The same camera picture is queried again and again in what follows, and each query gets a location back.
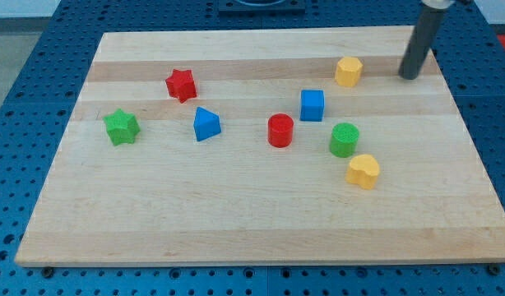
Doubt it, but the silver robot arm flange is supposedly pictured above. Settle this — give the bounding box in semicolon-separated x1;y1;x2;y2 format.
421;0;455;10

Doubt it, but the blue cube block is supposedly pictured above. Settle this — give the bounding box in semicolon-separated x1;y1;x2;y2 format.
300;90;325;122

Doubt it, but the grey cylindrical pointer rod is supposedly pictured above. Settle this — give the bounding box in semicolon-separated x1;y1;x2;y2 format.
398;3;447;80

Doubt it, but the wooden board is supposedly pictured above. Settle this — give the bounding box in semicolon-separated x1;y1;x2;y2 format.
15;26;505;267

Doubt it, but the red cylinder block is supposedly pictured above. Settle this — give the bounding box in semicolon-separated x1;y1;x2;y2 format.
267;113;294;148

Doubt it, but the blue triangular prism block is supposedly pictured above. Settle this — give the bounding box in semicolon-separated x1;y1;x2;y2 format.
193;107;221;141

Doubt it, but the green cylinder block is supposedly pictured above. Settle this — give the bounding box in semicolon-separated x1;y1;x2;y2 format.
329;123;359;158

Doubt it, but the red star block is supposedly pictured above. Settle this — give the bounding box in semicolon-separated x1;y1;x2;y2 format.
165;69;197;104

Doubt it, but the yellow heart block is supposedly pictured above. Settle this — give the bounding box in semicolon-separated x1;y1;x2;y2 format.
345;154;380;190

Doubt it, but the yellow hexagon block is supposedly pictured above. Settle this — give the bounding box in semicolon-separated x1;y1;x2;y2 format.
335;57;364;87

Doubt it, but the green star block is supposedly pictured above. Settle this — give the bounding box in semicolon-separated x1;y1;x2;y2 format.
103;109;141;146

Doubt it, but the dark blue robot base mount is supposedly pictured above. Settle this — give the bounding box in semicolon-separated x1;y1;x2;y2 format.
218;0;306;16

